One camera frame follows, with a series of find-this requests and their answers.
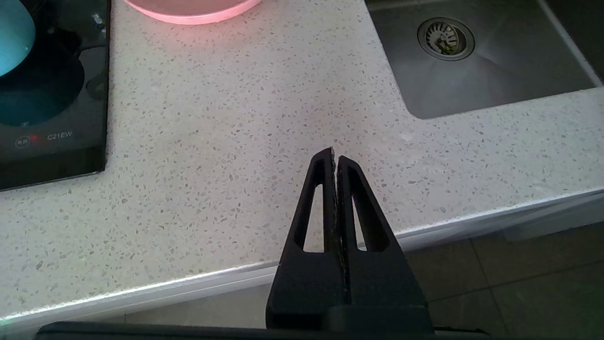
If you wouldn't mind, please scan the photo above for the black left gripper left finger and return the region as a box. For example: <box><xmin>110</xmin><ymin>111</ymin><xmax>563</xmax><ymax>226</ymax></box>
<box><xmin>266</xmin><ymin>147</ymin><xmax>349</xmax><ymax>329</ymax></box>

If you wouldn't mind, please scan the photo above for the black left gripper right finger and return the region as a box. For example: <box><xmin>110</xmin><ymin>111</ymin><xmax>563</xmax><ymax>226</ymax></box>
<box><xmin>338</xmin><ymin>156</ymin><xmax>432</xmax><ymax>331</ymax></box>

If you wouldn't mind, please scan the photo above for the stainless steel sink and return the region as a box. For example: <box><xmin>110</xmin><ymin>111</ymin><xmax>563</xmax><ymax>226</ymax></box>
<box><xmin>364</xmin><ymin>0</ymin><xmax>604</xmax><ymax>120</ymax></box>

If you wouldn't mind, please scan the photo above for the metal sink drain strainer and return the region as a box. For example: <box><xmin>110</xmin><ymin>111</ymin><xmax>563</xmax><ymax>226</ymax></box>
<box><xmin>417</xmin><ymin>17</ymin><xmax>475</xmax><ymax>61</ymax></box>

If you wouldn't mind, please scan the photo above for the white cabinet front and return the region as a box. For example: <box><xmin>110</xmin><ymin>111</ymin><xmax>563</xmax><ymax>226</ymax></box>
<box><xmin>0</xmin><ymin>196</ymin><xmax>604</xmax><ymax>340</ymax></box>

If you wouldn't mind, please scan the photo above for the pink round plate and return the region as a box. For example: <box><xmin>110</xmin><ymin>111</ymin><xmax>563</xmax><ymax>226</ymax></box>
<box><xmin>124</xmin><ymin>0</ymin><xmax>262</xmax><ymax>25</ymax></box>

